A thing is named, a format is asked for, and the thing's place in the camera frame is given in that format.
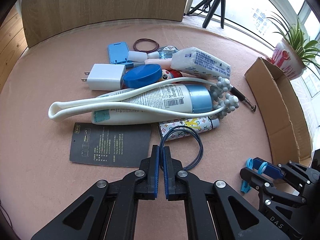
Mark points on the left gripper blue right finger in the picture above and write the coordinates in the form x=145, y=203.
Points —
x=170, y=168

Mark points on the light wood headboard panel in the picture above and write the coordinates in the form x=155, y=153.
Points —
x=43, y=19

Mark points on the blue round lid tin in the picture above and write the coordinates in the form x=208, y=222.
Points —
x=143, y=75

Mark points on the blue phone stand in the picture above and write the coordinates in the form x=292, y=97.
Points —
x=118, y=54

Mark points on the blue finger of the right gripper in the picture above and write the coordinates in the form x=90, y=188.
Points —
x=256, y=181
x=272, y=171

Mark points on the black tripod stand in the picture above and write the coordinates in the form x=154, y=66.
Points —
x=209, y=7

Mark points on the pink white tube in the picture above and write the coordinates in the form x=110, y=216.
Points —
x=138, y=56

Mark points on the clear correction tape dispenser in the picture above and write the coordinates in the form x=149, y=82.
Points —
x=167, y=52

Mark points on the patterned lighter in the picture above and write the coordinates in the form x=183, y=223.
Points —
x=199, y=125

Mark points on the white roller massager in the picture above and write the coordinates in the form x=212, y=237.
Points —
x=223, y=102

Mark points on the white usb wall charger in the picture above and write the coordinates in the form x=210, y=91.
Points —
x=102, y=76

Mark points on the small red figurine toy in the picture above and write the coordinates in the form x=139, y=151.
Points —
x=170, y=74

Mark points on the light blue clothes peg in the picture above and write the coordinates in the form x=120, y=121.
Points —
x=250, y=172

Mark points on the white blue sunscreen bottle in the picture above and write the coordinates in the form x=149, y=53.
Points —
x=193, y=99

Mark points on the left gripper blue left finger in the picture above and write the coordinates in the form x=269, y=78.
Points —
x=153, y=173

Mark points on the black card package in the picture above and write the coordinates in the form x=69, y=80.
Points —
x=114, y=146

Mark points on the black pen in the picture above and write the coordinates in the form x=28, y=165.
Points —
x=243, y=99

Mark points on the pine wood side board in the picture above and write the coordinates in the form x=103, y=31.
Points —
x=12, y=44

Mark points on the cardboard box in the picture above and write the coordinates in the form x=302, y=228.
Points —
x=282, y=113

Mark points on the spider plant in pot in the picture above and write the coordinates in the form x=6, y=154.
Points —
x=296, y=52

